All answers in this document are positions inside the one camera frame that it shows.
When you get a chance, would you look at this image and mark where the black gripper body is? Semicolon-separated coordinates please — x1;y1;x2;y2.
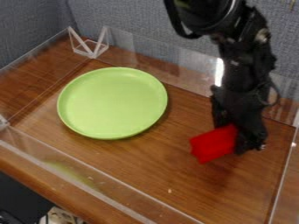
210;31;281;130

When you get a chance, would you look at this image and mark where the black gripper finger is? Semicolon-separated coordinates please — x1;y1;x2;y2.
235;114;267;155
210;86;231;128

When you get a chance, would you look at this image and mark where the red rectangular block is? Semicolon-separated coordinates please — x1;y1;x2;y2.
190;124;238;164

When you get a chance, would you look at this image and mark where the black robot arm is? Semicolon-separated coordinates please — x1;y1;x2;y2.
163;0;277;155

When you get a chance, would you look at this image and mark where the light green plate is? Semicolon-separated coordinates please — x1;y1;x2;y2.
58;67;168;140

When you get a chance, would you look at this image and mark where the white power strip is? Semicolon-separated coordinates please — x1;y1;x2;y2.
36;206;86;224

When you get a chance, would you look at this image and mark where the black cable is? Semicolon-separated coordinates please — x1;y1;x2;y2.
261;77;282;108

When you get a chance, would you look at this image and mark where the clear acrylic enclosure wall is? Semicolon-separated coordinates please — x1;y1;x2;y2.
0;28;299;224

